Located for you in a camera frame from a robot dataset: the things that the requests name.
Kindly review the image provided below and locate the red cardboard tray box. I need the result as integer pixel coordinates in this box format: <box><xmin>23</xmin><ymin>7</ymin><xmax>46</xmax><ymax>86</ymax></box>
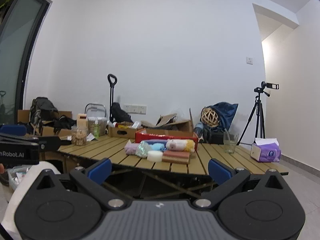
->
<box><xmin>135</xmin><ymin>128</ymin><xmax>198</xmax><ymax>150</ymax></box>

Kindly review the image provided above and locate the blue water bottle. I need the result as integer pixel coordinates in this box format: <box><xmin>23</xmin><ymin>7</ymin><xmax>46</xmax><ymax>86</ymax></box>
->
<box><xmin>194</xmin><ymin>122</ymin><xmax>204</xmax><ymax>139</ymax></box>

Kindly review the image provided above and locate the dark blue fabric bag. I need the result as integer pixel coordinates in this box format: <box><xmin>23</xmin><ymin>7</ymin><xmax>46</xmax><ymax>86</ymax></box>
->
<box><xmin>207</xmin><ymin>102</ymin><xmax>238</xmax><ymax>131</ymax></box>

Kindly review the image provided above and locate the clear drinking glass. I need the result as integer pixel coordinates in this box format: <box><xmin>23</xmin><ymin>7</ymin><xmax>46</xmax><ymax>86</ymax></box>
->
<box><xmin>223</xmin><ymin>129</ymin><xmax>239</xmax><ymax>154</ymax></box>

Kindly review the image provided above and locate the plastic bag of snacks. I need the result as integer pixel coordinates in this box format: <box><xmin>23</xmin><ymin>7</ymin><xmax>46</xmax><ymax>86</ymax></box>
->
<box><xmin>7</xmin><ymin>165</ymin><xmax>31</xmax><ymax>191</ymax></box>

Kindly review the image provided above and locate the iridescent soft item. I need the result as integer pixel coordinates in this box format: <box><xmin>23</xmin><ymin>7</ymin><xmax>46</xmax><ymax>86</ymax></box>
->
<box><xmin>136</xmin><ymin>141</ymin><xmax>152</xmax><ymax>158</ymax></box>

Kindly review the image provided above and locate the white wall socket strip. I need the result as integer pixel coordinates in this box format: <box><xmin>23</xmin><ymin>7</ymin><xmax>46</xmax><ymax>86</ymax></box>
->
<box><xmin>124</xmin><ymin>104</ymin><xmax>147</xmax><ymax>115</ymax></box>

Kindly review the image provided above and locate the woven rattan ball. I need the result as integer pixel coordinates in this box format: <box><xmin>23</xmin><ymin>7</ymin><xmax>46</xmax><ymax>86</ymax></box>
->
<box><xmin>200</xmin><ymin>107</ymin><xmax>220</xmax><ymax>128</ymax></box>

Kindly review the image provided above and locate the beige carton box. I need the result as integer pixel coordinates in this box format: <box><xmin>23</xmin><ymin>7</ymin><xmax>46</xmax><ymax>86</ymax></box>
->
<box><xmin>76</xmin><ymin>113</ymin><xmax>88</xmax><ymax>129</ymax></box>

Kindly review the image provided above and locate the sliding glass door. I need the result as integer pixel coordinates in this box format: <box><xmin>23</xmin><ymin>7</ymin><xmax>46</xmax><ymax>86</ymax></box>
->
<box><xmin>1</xmin><ymin>0</ymin><xmax>49</xmax><ymax>124</ymax></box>

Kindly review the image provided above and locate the purple tissue pack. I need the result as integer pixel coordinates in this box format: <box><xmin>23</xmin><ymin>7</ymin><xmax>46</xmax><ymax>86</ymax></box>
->
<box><xmin>250</xmin><ymin>138</ymin><xmax>281</xmax><ymax>163</ymax></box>

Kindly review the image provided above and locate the large open cardboard box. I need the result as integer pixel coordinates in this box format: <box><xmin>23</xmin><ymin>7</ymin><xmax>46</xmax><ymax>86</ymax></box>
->
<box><xmin>141</xmin><ymin>109</ymin><xmax>194</xmax><ymax>132</ymax></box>

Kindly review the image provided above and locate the brown cardboard box with handle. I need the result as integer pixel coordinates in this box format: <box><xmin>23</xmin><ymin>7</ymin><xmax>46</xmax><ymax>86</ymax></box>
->
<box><xmin>108</xmin><ymin>122</ymin><xmax>143</xmax><ymax>139</ymax></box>

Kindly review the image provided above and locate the clear jar with snacks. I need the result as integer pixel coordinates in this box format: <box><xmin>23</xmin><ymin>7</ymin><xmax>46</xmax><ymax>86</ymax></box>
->
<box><xmin>71</xmin><ymin>126</ymin><xmax>88</xmax><ymax>146</ymax></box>

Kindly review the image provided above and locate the green liquid spray bottle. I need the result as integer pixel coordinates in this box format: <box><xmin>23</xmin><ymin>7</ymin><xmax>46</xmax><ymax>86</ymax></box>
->
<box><xmin>92</xmin><ymin>119</ymin><xmax>99</xmax><ymax>138</ymax></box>

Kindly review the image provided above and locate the metal folding chair frame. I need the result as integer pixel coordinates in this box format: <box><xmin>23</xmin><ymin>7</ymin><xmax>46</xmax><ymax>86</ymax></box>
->
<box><xmin>84</xmin><ymin>103</ymin><xmax>107</xmax><ymax>118</ymax></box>

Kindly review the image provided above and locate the black backpack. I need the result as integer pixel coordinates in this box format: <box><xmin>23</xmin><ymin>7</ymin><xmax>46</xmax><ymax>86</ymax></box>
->
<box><xmin>29</xmin><ymin>97</ymin><xmax>60</xmax><ymax>129</ymax></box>

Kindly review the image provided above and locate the light blue plush toy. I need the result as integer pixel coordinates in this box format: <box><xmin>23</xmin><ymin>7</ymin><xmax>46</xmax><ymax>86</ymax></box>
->
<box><xmin>150</xmin><ymin>142</ymin><xmax>166</xmax><ymax>152</ymax></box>

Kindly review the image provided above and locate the clear lidded food container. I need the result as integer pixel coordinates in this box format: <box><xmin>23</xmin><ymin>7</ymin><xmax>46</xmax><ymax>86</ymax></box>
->
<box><xmin>87</xmin><ymin>117</ymin><xmax>107</xmax><ymax>137</ymax></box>

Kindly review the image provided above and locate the yellow white plush toy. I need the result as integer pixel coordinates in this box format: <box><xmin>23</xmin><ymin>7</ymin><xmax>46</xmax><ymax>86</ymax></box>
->
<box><xmin>166</xmin><ymin>139</ymin><xmax>195</xmax><ymax>153</ymax></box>

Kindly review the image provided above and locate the lilac towel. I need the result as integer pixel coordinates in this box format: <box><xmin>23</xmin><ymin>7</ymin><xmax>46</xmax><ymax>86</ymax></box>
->
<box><xmin>124</xmin><ymin>140</ymin><xmax>139</xmax><ymax>155</ymax></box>

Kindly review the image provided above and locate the terracotta striped sponge cloth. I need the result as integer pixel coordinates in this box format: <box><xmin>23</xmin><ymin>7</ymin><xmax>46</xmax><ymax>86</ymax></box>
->
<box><xmin>162</xmin><ymin>150</ymin><xmax>190</xmax><ymax>164</ymax></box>

